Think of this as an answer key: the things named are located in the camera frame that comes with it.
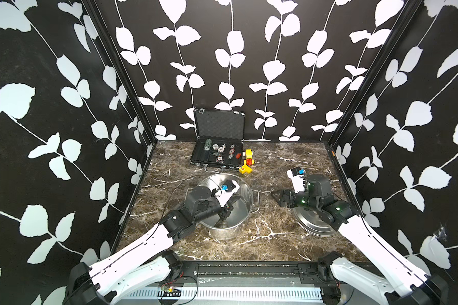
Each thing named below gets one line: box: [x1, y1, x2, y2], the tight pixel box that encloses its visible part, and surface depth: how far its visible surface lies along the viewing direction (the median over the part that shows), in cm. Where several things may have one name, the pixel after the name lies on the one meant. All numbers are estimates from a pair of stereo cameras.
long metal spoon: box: [213, 218, 228, 229], surface depth 81 cm
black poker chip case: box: [190, 108, 246, 170], surface depth 113 cm
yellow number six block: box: [238, 163, 253, 175], surface depth 107 cm
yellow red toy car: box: [242, 148, 256, 167], surface depth 110 cm
